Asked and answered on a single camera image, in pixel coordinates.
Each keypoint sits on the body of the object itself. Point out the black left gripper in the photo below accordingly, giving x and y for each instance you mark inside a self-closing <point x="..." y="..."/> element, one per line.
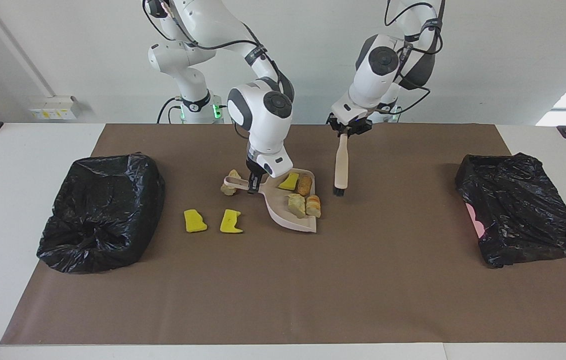
<point x="350" y="126"/>

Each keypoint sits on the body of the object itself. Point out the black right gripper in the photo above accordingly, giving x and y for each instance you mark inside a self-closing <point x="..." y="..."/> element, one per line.
<point x="254" y="167"/>

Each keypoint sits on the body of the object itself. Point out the beige plastic dustpan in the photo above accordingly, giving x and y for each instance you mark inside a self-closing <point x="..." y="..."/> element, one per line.
<point x="275" y="207"/>

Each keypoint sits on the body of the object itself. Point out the yellow sponge wedge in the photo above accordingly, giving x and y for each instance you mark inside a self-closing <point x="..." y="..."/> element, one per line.
<point x="289" y="182"/>

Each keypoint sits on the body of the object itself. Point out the yellow notched sponge piece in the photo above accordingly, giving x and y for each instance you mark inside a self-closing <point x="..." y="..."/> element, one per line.
<point x="230" y="222"/>

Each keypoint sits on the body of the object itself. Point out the brown sponge chunk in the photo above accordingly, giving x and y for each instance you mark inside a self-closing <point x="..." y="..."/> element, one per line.
<point x="304" y="185"/>

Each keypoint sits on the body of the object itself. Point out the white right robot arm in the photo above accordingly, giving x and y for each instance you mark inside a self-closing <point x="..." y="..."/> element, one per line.
<point x="263" y="115"/>

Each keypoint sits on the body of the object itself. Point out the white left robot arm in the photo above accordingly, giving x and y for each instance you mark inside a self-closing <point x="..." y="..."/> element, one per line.
<point x="378" y="75"/>

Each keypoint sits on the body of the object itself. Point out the black plastic trash bag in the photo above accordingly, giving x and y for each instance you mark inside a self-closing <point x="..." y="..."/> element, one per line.
<point x="103" y="210"/>
<point x="523" y="215"/>

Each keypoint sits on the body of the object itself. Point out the pink plastic bin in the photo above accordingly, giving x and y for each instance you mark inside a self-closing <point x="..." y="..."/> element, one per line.
<point x="475" y="222"/>

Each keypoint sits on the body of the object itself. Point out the brown table mat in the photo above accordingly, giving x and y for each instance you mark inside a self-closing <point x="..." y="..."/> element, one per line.
<point x="283" y="310"/>

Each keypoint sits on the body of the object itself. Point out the white wall outlet box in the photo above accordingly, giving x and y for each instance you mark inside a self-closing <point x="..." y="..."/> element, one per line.
<point x="55" y="107"/>

